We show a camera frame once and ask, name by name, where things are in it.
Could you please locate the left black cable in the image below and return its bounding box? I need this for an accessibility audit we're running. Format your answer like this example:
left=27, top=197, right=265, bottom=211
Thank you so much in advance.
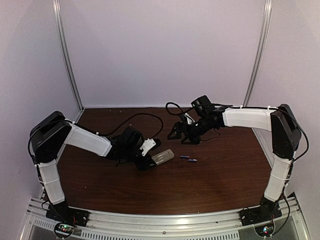
left=97, top=113, right=165, bottom=145

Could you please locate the grey remote control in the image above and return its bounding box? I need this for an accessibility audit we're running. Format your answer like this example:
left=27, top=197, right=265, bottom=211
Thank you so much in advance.
left=151, top=149, right=175, bottom=166

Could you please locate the right black cable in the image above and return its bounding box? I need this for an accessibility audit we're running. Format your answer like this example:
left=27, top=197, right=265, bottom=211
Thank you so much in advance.
left=165, top=101, right=191, bottom=118

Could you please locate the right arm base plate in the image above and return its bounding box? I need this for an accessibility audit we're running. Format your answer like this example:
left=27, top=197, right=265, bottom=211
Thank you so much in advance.
left=239, top=206, right=282, bottom=226

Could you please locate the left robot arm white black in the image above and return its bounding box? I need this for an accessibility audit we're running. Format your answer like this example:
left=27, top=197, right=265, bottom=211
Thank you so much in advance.
left=28, top=111, right=161, bottom=222

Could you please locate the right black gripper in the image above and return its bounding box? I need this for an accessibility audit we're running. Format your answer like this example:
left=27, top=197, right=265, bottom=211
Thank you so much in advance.
left=167, top=115, right=215, bottom=145

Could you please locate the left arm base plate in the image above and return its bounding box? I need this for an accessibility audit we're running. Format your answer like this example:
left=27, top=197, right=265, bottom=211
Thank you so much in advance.
left=45, top=206, right=90, bottom=227

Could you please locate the right aluminium frame post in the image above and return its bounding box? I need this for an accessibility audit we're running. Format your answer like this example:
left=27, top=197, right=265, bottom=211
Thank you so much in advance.
left=241, top=0, right=273, bottom=112

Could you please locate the front aluminium rail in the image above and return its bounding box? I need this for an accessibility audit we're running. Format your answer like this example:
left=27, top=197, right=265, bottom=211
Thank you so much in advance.
left=23, top=194, right=305, bottom=240

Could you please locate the purple battery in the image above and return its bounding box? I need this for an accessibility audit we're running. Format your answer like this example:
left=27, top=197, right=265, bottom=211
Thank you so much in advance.
left=180, top=155, right=190, bottom=159
left=187, top=159, right=198, bottom=163

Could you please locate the black cable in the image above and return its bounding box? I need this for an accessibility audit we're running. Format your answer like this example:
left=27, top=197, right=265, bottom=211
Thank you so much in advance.
left=165, top=101, right=191, bottom=118
left=97, top=113, right=165, bottom=145

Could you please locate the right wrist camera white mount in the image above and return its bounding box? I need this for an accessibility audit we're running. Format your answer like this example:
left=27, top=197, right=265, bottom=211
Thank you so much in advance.
left=180, top=112, right=195, bottom=125

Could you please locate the aluminium frame post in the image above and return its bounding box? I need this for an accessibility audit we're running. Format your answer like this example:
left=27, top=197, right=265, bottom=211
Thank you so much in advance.
left=52, top=0, right=84, bottom=112
left=241, top=0, right=273, bottom=112

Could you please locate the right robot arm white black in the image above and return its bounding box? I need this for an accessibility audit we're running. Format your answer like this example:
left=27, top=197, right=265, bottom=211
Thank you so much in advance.
left=167, top=95, right=306, bottom=221

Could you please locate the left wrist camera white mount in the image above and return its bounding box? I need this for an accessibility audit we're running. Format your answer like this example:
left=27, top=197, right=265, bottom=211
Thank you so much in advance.
left=139, top=138, right=162, bottom=157

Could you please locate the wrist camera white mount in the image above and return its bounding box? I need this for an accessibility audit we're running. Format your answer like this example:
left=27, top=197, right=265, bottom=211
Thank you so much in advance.
left=139, top=138, right=162, bottom=157
left=180, top=112, right=195, bottom=125

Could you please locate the left aluminium frame post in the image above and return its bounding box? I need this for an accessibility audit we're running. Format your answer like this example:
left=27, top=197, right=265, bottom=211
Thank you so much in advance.
left=52, top=0, right=84, bottom=112

